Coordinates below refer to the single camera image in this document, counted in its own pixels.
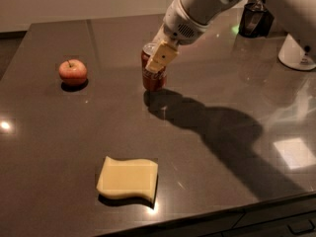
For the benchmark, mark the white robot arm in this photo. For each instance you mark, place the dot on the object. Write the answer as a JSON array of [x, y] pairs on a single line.
[[297, 17]]

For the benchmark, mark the red yellow apple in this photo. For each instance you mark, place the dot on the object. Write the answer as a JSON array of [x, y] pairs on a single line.
[[73, 72]]

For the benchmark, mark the red coke can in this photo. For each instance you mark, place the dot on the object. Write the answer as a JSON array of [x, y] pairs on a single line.
[[151, 81]]

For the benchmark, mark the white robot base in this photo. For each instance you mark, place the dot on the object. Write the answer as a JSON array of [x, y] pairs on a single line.
[[293, 56]]

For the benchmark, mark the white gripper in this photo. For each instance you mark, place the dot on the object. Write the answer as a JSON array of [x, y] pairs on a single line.
[[175, 30]]

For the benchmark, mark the yellow wavy sponge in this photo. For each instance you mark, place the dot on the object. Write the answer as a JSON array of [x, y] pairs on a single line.
[[121, 179]]

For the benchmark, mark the dark cabinet drawer handle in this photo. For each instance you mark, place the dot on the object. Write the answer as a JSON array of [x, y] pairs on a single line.
[[301, 227]]

